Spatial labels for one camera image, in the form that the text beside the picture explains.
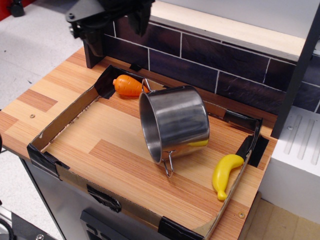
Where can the cardboard fence with black tape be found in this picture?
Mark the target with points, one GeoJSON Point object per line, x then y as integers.
{"type": "Point", "coordinates": [93, 157]}

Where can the black toy oven front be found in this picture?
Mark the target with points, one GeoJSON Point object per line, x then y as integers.
{"type": "Point", "coordinates": [106, 229]}

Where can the white toy sink unit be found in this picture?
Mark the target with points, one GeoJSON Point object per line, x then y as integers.
{"type": "Point", "coordinates": [292, 178]}

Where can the stainless steel pot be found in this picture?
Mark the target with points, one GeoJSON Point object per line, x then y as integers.
{"type": "Point", "coordinates": [174, 123]}

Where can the yellow toy banana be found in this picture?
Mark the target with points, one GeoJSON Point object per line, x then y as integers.
{"type": "Point", "coordinates": [221, 173]}

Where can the orange toy carrot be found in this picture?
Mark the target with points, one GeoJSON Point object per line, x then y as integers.
{"type": "Point", "coordinates": [126, 85]}

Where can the dark wooden shelf frame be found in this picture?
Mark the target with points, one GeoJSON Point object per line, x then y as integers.
{"type": "Point", "coordinates": [239, 65]}

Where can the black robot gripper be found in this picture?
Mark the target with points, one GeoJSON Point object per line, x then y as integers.
{"type": "Point", "coordinates": [88, 16]}

